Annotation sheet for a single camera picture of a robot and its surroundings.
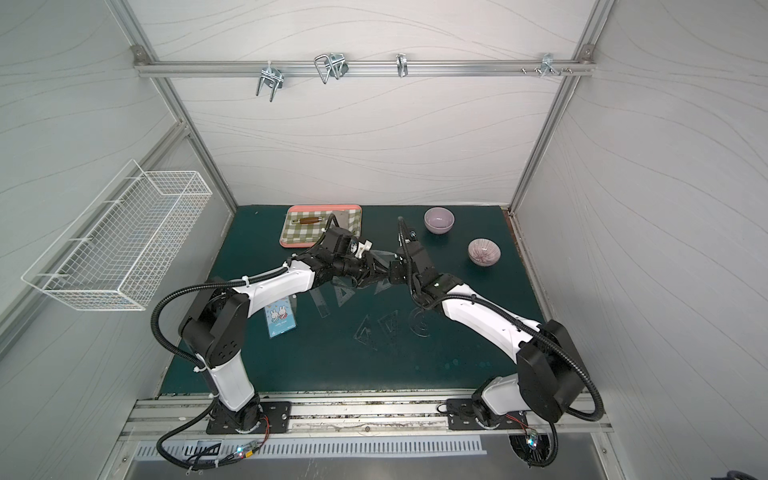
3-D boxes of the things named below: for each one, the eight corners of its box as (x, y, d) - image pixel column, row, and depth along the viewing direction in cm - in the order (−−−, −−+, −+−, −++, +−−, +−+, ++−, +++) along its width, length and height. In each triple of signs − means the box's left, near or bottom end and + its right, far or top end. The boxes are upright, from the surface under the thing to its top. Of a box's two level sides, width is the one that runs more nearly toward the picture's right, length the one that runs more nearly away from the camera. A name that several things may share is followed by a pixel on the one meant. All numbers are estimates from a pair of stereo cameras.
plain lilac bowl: (425, 236, 112) (427, 227, 108) (423, 216, 119) (425, 207, 115) (454, 236, 112) (456, 227, 108) (450, 216, 119) (452, 207, 115)
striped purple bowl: (468, 268, 106) (472, 258, 101) (464, 248, 112) (467, 238, 107) (497, 268, 106) (502, 258, 101) (492, 248, 112) (496, 238, 107)
